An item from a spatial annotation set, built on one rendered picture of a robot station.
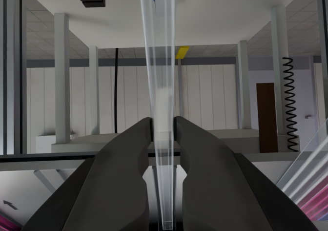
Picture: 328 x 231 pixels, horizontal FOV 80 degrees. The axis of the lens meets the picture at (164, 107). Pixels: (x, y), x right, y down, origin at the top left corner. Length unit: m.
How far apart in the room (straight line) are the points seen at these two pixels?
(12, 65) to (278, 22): 0.70
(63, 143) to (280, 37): 0.69
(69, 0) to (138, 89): 2.59
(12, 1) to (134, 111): 2.66
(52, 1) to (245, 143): 0.65
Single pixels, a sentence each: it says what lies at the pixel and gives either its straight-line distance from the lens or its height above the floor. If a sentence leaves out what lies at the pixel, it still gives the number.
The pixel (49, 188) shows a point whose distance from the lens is 0.25.
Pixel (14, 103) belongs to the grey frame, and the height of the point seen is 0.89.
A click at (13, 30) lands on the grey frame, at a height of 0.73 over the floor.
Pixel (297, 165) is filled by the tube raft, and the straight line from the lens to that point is 0.22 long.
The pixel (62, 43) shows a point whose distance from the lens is 0.67.
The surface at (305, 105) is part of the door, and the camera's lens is 3.99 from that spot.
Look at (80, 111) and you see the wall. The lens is 3.28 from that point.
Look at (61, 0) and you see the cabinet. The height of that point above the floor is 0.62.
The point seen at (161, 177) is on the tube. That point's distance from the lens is 0.18.
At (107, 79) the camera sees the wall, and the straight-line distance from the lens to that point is 3.23.
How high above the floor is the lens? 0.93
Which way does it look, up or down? 3 degrees down
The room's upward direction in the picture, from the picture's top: 178 degrees clockwise
